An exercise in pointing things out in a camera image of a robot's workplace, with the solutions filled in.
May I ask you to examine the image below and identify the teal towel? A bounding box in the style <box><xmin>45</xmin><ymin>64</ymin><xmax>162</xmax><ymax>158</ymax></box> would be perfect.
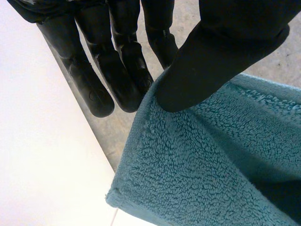
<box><xmin>104</xmin><ymin>69</ymin><xmax>301</xmax><ymax>226</ymax></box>

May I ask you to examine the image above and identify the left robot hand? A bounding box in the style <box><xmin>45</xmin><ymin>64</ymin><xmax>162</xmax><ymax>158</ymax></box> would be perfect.
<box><xmin>6</xmin><ymin>0</ymin><xmax>301</xmax><ymax>118</ymax></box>

